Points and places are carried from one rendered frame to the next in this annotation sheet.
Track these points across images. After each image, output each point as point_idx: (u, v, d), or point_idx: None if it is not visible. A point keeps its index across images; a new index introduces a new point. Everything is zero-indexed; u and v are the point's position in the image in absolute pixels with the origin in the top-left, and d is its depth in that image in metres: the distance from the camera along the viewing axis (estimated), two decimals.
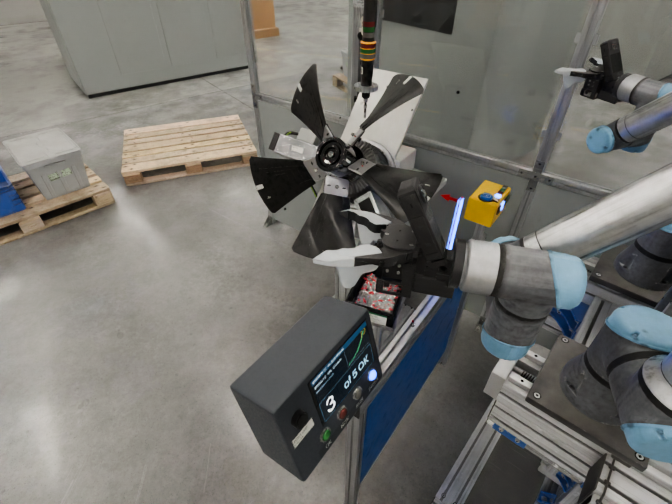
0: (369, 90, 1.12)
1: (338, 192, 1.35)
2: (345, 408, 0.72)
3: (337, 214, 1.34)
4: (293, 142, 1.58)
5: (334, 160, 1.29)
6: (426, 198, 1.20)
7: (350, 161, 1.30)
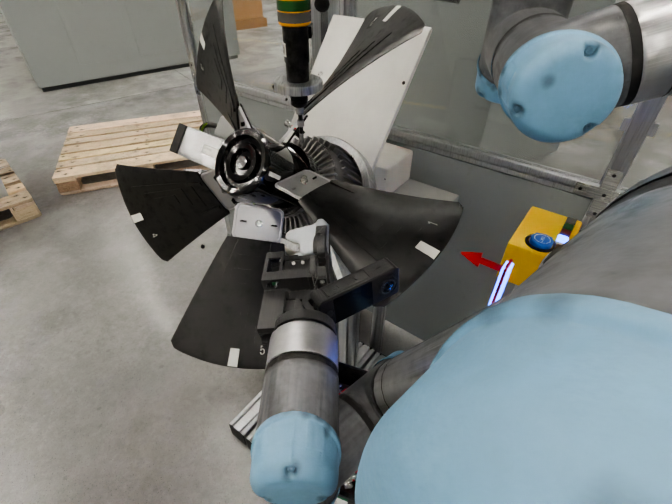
0: (302, 92, 0.54)
1: (263, 234, 0.71)
2: None
3: (258, 277, 0.70)
4: (205, 139, 0.94)
5: (246, 175, 0.65)
6: (432, 251, 0.56)
7: (279, 176, 0.66)
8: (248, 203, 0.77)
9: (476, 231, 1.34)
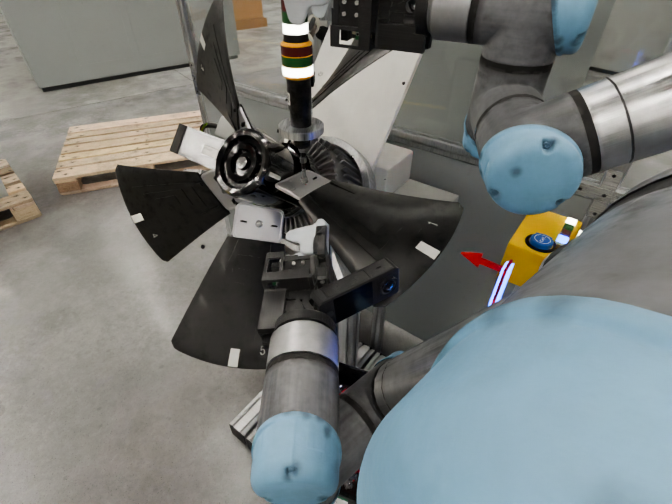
0: (305, 137, 0.58)
1: (263, 234, 0.71)
2: None
3: (258, 277, 0.70)
4: (205, 139, 0.94)
5: (246, 175, 0.65)
6: (432, 251, 0.56)
7: (279, 176, 0.66)
8: (248, 203, 0.77)
9: (476, 231, 1.34)
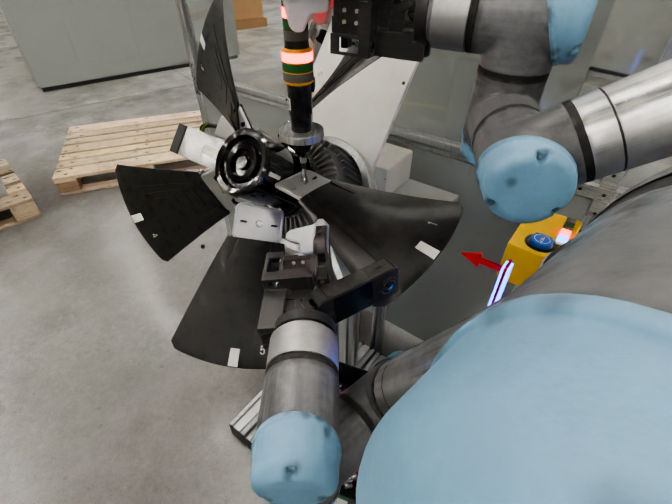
0: (305, 142, 0.59)
1: (263, 234, 0.71)
2: None
3: (258, 277, 0.70)
4: (205, 139, 0.94)
5: (246, 175, 0.65)
6: (432, 251, 0.56)
7: (279, 176, 0.66)
8: (248, 203, 0.77)
9: (476, 231, 1.34)
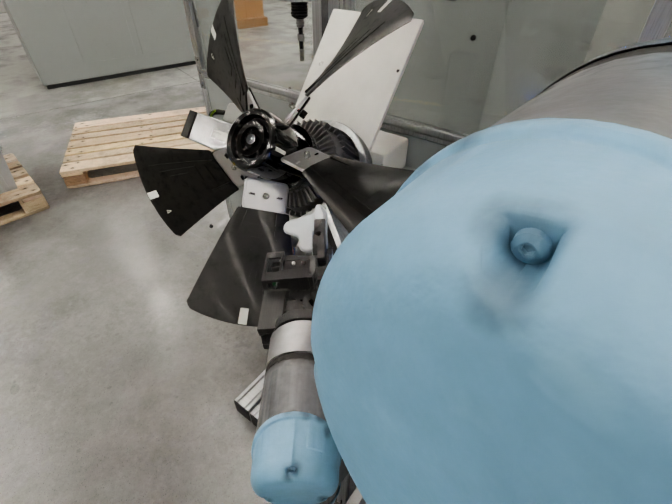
0: None
1: (269, 206, 0.79)
2: None
3: (265, 244, 0.78)
4: (214, 124, 1.01)
5: (255, 150, 0.73)
6: None
7: (284, 151, 0.74)
8: None
9: None
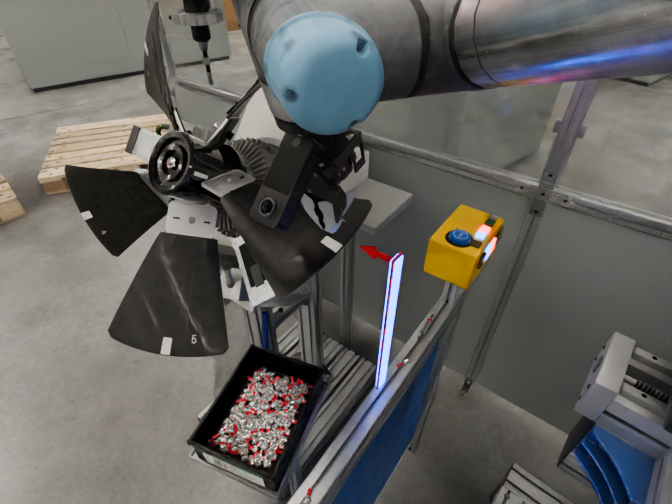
0: (197, 21, 0.52)
1: (196, 230, 0.76)
2: None
3: (190, 271, 0.75)
4: (156, 140, 0.98)
5: (174, 174, 0.70)
6: (335, 245, 0.60)
7: (206, 175, 0.70)
8: (186, 201, 0.82)
9: (432, 229, 1.38)
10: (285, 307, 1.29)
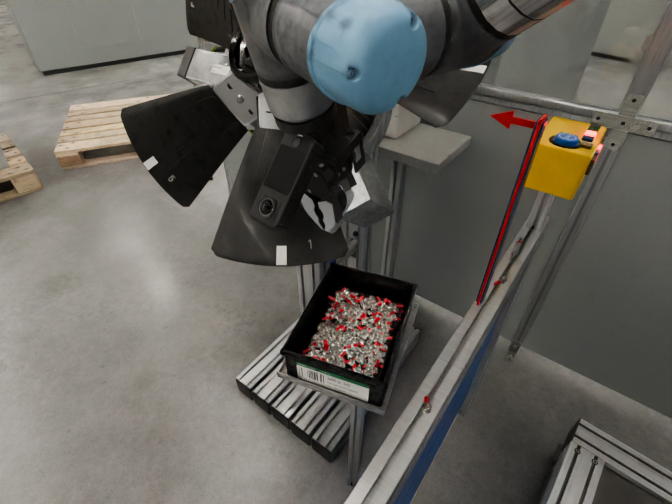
0: None
1: (237, 109, 0.74)
2: None
3: (207, 134, 0.76)
4: (214, 58, 0.91)
5: (248, 62, 0.64)
6: (282, 259, 0.65)
7: None
8: None
9: (488, 176, 1.31)
10: None
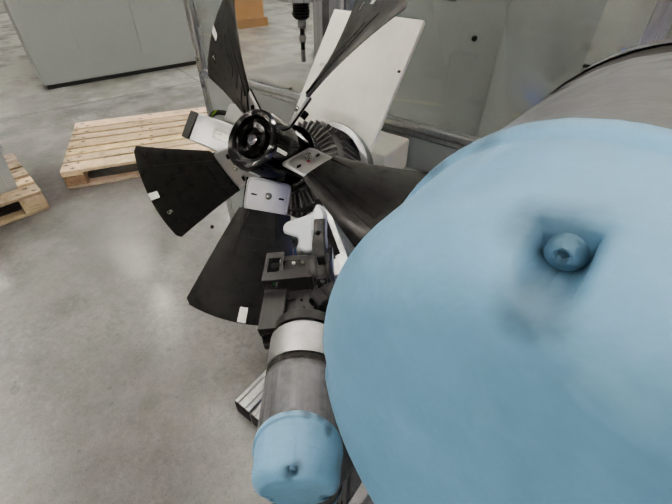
0: None
1: (232, 173, 0.84)
2: None
3: (204, 186, 0.87)
4: (215, 125, 1.01)
5: (242, 152, 0.74)
6: (242, 318, 0.79)
7: (259, 176, 0.76)
8: None
9: None
10: None
